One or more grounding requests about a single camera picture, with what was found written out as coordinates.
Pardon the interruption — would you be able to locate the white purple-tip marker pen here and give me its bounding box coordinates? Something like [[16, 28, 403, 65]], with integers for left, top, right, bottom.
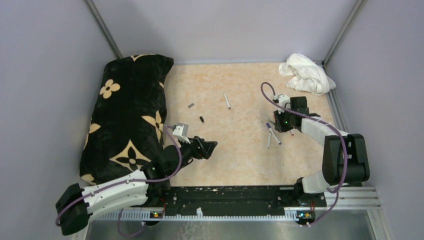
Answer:
[[266, 122, 282, 145]]

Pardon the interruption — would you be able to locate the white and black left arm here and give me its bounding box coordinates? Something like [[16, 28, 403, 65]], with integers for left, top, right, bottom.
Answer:
[[55, 136, 218, 236]]

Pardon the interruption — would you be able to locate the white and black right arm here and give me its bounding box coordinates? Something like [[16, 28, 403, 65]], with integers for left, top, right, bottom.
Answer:
[[272, 94, 370, 206]]

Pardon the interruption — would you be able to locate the white crumpled cloth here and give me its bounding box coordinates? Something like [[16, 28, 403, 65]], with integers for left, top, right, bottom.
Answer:
[[278, 53, 337, 96]]

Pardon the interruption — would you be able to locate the black floral blanket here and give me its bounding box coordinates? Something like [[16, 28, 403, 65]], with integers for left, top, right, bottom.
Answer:
[[79, 54, 174, 185]]

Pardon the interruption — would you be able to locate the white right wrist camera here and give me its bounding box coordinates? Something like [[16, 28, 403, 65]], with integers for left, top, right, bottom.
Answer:
[[273, 94, 291, 109]]

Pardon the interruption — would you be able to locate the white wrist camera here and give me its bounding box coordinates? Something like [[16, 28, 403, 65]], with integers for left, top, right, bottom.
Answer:
[[172, 123, 191, 144], [273, 94, 291, 109]]

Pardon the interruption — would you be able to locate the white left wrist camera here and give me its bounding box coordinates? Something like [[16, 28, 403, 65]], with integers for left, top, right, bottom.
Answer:
[[172, 123, 191, 144]]

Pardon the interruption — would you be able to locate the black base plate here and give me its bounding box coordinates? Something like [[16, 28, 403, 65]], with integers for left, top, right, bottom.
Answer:
[[142, 185, 327, 217]]

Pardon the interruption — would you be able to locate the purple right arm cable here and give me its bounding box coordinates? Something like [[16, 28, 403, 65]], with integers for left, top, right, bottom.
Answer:
[[259, 81, 349, 228]]

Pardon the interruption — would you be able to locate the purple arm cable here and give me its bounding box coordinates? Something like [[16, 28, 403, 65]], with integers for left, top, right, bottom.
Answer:
[[54, 125, 184, 239], [259, 81, 349, 228]]

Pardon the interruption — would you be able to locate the slotted cable duct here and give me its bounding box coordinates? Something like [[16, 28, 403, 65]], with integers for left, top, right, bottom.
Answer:
[[96, 207, 299, 222]]

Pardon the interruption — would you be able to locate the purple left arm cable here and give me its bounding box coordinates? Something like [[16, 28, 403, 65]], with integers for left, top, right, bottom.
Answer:
[[54, 125, 184, 239]]

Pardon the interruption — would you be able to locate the aluminium corner post right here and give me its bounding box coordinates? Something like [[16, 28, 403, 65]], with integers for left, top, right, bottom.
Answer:
[[321, 0, 368, 69]]

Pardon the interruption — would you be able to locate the aluminium corner post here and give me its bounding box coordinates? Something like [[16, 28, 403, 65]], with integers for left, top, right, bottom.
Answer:
[[321, 0, 368, 69], [83, 0, 123, 59]]

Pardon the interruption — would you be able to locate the aluminium corner post left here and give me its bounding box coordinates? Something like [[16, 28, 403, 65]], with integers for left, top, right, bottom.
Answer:
[[83, 0, 123, 59]]

